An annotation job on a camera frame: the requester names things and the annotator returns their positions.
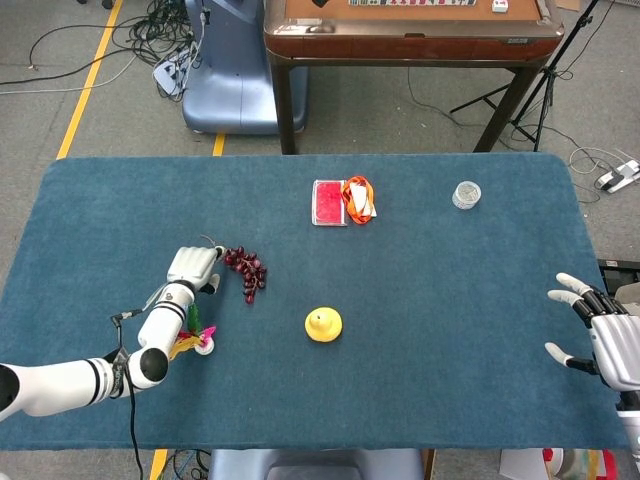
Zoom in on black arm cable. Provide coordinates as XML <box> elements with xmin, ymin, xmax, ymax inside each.
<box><xmin>110</xmin><ymin>309</ymin><xmax>144</xmax><ymax>480</ymax></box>

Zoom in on grey robot torso base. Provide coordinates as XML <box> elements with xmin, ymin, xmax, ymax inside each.
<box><xmin>207</xmin><ymin>448</ymin><xmax>426</xmax><ymax>480</ymax></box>

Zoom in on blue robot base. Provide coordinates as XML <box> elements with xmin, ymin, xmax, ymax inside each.
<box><xmin>181</xmin><ymin>0</ymin><xmax>309</xmax><ymax>135</ymax></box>

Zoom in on black tripod stand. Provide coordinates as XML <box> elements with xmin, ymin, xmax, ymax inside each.
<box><xmin>449</xmin><ymin>0</ymin><xmax>601</xmax><ymax>153</ymax></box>

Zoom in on yellow pear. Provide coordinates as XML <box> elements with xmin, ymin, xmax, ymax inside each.
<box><xmin>304</xmin><ymin>306</ymin><xmax>344</xmax><ymax>344</ymax></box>

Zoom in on grey power strip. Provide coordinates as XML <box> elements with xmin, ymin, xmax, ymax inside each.
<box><xmin>152</xmin><ymin>47</ymin><xmax>194</xmax><ymax>96</ymax></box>

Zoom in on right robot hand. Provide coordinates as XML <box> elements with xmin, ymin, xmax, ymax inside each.
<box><xmin>544</xmin><ymin>272</ymin><xmax>640</xmax><ymax>392</ymax></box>

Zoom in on small white round container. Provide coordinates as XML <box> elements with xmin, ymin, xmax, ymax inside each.
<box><xmin>451</xmin><ymin>180</ymin><xmax>483</xmax><ymax>212</ymax></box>

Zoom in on colourful feather shuttlecock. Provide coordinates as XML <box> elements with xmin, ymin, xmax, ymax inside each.
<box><xmin>169</xmin><ymin>304</ymin><xmax>218</xmax><ymax>361</ymax></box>

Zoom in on brown mahjong table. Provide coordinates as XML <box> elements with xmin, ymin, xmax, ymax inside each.
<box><xmin>263</xmin><ymin>0</ymin><xmax>566</xmax><ymax>155</ymax></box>

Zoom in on white power strip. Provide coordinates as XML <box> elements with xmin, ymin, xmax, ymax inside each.
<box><xmin>594</xmin><ymin>158</ymin><xmax>640</xmax><ymax>194</ymax></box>

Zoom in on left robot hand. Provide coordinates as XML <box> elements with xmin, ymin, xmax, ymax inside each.
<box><xmin>166</xmin><ymin>246</ymin><xmax>225</xmax><ymax>296</ymax></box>

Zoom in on tangled black floor cables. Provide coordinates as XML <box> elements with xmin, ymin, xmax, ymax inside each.
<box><xmin>109</xmin><ymin>0</ymin><xmax>206</xmax><ymax>66</ymax></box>

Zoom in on face-up mahjong tile row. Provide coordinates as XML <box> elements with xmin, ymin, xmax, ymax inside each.
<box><xmin>348</xmin><ymin>0</ymin><xmax>477</xmax><ymax>8</ymax></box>

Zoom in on red and white bag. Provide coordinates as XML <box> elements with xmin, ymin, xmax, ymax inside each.
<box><xmin>542</xmin><ymin>447</ymin><xmax>619</xmax><ymax>480</ymax></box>

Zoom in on orange patterned ribbon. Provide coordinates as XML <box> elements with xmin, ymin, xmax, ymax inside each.
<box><xmin>341</xmin><ymin>175</ymin><xmax>379</xmax><ymax>225</ymax></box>

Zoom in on red grape bunch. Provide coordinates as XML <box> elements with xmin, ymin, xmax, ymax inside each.
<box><xmin>199</xmin><ymin>234</ymin><xmax>269</xmax><ymax>305</ymax></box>

